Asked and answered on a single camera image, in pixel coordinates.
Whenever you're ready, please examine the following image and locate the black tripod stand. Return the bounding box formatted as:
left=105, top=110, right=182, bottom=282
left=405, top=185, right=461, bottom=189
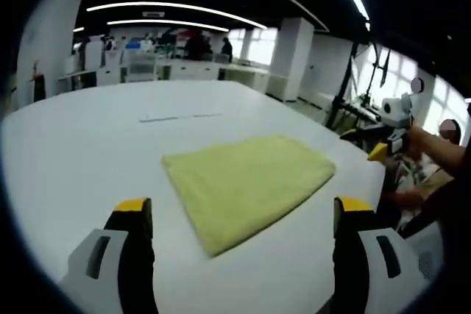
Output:
left=323, top=40, right=392, bottom=135

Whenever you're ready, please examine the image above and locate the black bin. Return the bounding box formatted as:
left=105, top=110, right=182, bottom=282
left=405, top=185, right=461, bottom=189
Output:
left=32, top=74, right=47, bottom=104

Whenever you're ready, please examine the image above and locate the yellow grey blue garment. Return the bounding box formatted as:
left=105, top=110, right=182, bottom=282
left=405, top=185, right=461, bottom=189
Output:
left=160, top=134, right=336, bottom=259

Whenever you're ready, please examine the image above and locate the white mesh chair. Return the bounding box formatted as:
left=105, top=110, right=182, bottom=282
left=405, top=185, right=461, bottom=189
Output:
left=397, top=225, right=445, bottom=285

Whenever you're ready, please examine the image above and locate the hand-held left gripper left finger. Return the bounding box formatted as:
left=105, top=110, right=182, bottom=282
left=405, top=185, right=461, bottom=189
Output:
left=58, top=197, right=160, bottom=314

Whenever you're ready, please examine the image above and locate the person's right hand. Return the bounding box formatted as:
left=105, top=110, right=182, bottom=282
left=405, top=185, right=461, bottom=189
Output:
left=403, top=125, right=430, bottom=157

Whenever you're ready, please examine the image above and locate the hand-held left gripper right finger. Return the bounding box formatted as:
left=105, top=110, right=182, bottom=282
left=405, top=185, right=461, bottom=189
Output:
left=330, top=196, right=431, bottom=314

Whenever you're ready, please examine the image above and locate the black monitor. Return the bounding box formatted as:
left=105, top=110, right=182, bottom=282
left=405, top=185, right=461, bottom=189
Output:
left=380, top=51, right=392, bottom=85

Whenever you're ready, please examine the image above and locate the white square pillar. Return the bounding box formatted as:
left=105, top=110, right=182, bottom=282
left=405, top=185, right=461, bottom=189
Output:
left=16, top=0, right=85, bottom=104
left=270, top=18, right=314, bottom=102

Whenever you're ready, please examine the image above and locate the white workbench row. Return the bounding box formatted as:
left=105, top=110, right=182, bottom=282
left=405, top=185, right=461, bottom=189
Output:
left=58, top=56, right=280, bottom=100

